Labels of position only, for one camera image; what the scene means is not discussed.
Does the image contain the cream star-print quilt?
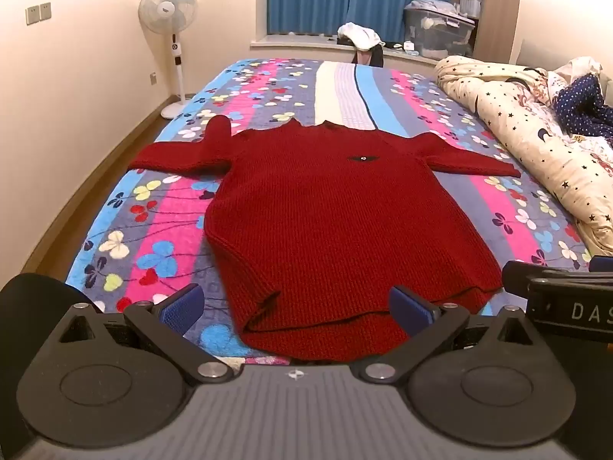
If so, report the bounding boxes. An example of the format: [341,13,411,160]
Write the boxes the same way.
[435,55,613,257]

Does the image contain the navy dotted cloth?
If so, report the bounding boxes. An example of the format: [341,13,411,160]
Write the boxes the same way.
[554,74,613,141]

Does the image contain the clear plastic storage box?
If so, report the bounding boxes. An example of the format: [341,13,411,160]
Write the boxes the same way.
[403,2,477,61]

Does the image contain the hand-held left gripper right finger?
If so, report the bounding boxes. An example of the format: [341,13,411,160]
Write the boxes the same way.
[349,286,534,385]

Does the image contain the floral striped fleece blanket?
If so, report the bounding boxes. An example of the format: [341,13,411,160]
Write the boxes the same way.
[64,56,604,365]

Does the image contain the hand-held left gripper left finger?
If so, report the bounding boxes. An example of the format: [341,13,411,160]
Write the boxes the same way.
[57,284,235,385]

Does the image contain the dark clothing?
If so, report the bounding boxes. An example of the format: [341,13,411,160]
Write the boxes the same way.
[351,45,386,68]

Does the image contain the red knit sweater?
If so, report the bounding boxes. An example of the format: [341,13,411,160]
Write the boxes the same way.
[127,116,522,364]

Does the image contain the wooden shelf unit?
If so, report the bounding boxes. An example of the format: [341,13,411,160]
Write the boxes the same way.
[438,0,523,65]

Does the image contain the white standing fan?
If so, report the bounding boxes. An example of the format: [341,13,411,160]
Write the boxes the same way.
[138,0,199,120]

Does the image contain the white window sill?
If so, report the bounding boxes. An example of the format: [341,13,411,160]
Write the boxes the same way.
[249,33,439,65]

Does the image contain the grey folded cloth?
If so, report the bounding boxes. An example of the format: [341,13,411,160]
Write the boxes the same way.
[407,0,461,13]

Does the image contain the white clothes pile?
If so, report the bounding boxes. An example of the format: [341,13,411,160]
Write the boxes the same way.
[336,22,384,52]

